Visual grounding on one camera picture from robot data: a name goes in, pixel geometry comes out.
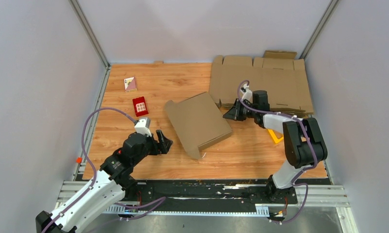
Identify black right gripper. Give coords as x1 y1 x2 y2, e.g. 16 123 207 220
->
223 98 257 121

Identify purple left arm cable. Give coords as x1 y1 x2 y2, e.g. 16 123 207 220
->
42 107 167 233

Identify red small box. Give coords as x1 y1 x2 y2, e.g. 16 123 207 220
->
132 97 148 117

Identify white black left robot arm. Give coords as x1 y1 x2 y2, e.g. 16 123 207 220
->
35 130 173 233

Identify brown cardboard box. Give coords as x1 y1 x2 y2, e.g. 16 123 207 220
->
164 92 233 160

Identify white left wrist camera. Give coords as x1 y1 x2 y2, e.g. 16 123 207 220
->
134 117 151 136

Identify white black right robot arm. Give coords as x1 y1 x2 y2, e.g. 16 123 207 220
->
223 87 328 203

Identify yellow plastic tool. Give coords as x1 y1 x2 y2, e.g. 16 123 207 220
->
267 129 284 144

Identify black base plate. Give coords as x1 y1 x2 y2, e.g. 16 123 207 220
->
121 179 298 213

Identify stack of flat cardboard boxes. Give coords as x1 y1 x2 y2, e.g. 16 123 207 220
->
209 50 314 117

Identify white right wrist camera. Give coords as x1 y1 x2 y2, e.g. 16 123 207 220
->
240 85 252 101

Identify pink white card box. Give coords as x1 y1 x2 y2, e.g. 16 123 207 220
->
124 77 137 92

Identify aluminium frame rails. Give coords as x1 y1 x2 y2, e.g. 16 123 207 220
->
47 0 359 233

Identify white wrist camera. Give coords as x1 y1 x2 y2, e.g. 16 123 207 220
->
134 117 151 136
240 85 252 101

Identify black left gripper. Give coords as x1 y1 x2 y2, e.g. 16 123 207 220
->
132 129 173 165

